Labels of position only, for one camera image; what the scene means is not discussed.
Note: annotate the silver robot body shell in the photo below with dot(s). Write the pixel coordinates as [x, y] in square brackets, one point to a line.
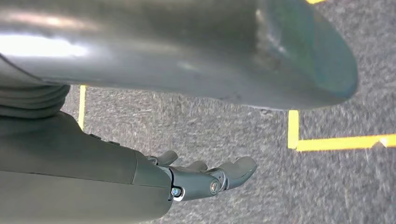
[154, 46]

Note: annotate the yellow floor tape corner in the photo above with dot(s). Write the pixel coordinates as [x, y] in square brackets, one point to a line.
[334, 143]

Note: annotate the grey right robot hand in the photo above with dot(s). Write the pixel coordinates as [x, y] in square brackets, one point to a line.
[77, 173]

